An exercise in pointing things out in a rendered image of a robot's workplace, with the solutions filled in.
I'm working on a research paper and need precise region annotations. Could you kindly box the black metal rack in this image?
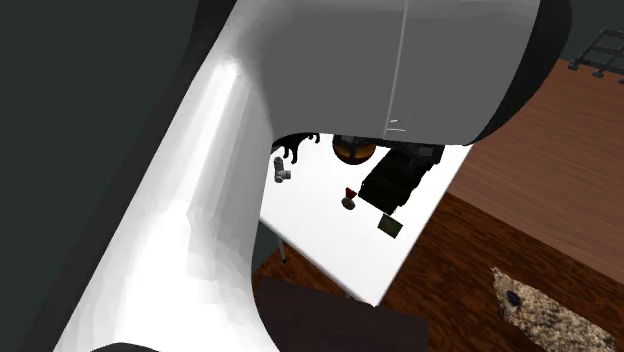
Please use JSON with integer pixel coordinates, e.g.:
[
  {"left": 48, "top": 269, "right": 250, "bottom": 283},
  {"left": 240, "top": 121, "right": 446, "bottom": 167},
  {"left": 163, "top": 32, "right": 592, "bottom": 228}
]
[{"left": 567, "top": 27, "right": 624, "bottom": 85}]

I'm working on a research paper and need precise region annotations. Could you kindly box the orange and brown ball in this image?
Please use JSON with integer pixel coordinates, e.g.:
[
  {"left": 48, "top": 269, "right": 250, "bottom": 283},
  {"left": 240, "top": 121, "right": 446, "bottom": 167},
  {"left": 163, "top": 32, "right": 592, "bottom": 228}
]
[{"left": 331, "top": 135, "right": 378, "bottom": 166}]

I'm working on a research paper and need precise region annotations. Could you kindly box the white table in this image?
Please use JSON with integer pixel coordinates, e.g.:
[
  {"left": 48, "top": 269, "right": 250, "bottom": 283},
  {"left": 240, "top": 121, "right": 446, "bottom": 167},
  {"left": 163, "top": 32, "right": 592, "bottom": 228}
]
[{"left": 257, "top": 131, "right": 474, "bottom": 308}]

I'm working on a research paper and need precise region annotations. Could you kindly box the green flat card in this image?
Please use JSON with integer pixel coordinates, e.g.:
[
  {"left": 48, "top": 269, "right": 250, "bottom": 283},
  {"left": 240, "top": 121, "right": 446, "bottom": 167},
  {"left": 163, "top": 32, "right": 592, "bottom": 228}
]
[{"left": 377, "top": 213, "right": 405, "bottom": 240}]

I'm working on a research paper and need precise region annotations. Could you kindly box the black animal figure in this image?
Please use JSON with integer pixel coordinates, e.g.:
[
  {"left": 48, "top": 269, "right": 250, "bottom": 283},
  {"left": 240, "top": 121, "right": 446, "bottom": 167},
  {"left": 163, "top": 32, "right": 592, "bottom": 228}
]
[{"left": 271, "top": 132, "right": 321, "bottom": 165}]

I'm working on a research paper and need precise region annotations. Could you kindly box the small red and beige figure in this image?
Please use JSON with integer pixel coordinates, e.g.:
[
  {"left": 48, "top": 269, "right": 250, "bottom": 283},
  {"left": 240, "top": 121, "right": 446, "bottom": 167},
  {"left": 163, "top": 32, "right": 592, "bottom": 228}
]
[{"left": 341, "top": 186, "right": 359, "bottom": 211}]

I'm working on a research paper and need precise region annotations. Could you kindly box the beige speckled rug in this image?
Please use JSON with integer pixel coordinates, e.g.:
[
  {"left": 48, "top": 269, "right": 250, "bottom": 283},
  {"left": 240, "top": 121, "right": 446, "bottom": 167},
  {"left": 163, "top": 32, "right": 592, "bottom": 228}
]
[{"left": 490, "top": 266, "right": 620, "bottom": 352}]

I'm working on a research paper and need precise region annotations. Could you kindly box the grey pipe fitting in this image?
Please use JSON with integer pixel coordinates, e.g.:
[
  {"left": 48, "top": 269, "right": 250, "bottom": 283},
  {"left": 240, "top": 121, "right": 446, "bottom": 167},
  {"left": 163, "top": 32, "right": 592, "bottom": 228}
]
[{"left": 272, "top": 156, "right": 293, "bottom": 184}]

